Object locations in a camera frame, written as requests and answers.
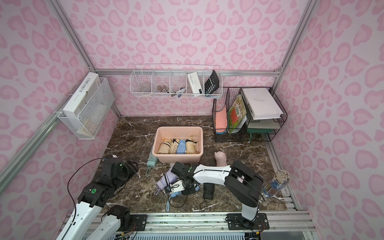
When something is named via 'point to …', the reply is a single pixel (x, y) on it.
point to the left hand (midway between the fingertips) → (135, 163)
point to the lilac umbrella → (167, 179)
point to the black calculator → (212, 84)
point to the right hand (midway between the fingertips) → (185, 188)
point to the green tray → (258, 130)
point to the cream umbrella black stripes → (164, 147)
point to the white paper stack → (261, 103)
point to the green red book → (237, 115)
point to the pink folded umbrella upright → (221, 158)
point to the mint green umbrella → (152, 160)
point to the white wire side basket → (86, 126)
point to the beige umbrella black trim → (190, 146)
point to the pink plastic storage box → (180, 133)
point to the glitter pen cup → (278, 183)
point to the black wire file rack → (248, 114)
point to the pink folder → (221, 121)
